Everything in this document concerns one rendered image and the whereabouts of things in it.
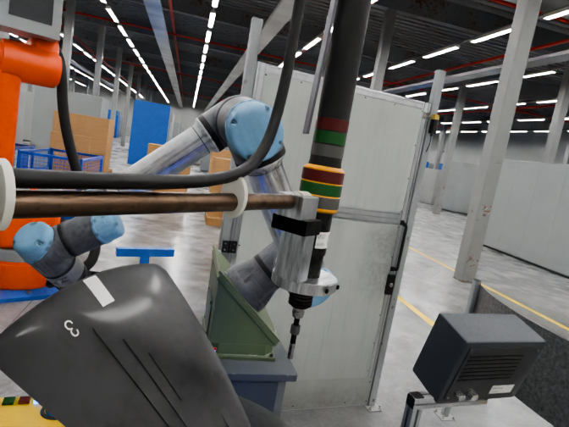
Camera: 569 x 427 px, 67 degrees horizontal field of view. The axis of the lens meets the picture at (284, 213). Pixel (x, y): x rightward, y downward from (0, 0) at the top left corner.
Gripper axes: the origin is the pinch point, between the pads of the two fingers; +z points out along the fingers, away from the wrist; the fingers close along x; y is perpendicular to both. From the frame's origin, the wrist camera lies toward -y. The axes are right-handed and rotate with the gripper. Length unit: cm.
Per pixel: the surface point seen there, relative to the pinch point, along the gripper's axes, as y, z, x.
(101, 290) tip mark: -28, -63, 32
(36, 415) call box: 0.5, -24.5, 30.6
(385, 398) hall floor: -95, 226, -14
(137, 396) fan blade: -31, -60, 42
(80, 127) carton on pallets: 272, 375, -566
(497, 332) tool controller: -93, 7, 22
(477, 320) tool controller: -90, 7, 18
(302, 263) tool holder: -48, -62, 33
